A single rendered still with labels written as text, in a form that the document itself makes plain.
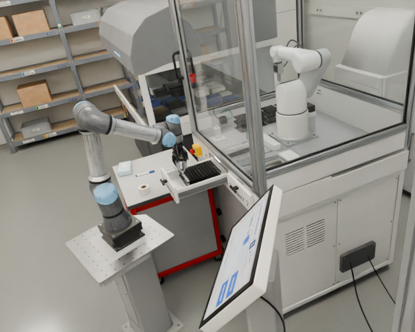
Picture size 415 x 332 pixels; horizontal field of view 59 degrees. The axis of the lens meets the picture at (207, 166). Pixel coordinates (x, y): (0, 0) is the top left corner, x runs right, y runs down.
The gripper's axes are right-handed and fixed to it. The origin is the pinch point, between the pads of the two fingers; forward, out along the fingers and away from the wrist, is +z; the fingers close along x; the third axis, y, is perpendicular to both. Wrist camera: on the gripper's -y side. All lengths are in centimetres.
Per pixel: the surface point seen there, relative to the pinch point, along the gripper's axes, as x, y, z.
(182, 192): -5.6, 14.2, 6.5
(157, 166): -7, -48, 18
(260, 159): 25, 56, -23
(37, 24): -71, -381, -70
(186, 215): -0.5, -10.2, 40.9
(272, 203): 10, 92, -25
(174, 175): -3.0, -9.8, 8.0
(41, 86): -93, -383, 11
